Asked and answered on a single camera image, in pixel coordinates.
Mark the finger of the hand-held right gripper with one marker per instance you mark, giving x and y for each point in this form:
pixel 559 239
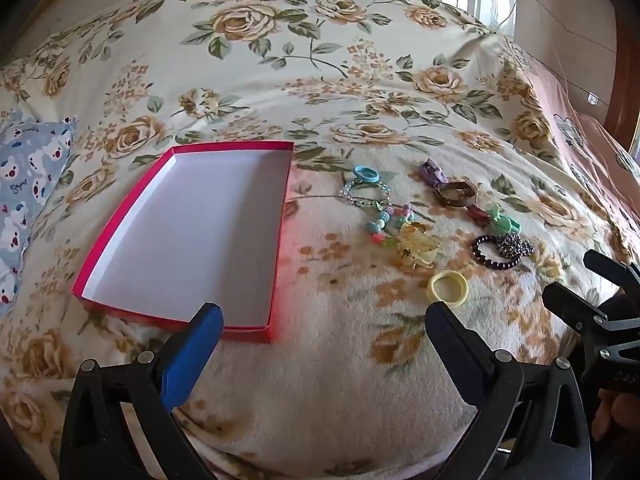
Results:
pixel 612 267
pixel 570 302

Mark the blue bear print pillow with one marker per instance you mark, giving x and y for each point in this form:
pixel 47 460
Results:
pixel 25 185

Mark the floral cream blanket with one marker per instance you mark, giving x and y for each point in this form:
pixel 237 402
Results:
pixel 320 85

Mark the purple hair clip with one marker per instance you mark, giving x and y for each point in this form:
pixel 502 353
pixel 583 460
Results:
pixel 434 174

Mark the person's right hand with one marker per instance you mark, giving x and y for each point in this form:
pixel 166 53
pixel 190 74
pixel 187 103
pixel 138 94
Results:
pixel 617 410

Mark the yellow hair claw clip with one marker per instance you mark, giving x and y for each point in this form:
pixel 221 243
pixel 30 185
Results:
pixel 422 247

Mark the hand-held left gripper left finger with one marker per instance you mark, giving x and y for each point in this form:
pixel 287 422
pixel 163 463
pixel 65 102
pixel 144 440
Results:
pixel 192 355

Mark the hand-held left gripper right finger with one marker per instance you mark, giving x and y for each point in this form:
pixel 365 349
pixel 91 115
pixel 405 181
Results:
pixel 450 340

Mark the green bow hair clip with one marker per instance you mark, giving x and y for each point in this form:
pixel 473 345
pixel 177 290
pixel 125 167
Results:
pixel 502 221

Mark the brown wooden frame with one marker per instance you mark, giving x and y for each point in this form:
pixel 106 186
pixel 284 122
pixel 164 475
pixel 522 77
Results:
pixel 625 60

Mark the red hair clip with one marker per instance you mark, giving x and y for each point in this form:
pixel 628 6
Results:
pixel 477 214

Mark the red shallow cardboard box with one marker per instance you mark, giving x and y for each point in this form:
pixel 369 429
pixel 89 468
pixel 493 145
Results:
pixel 200 235

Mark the pink printed blanket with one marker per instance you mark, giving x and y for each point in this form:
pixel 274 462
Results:
pixel 575 125

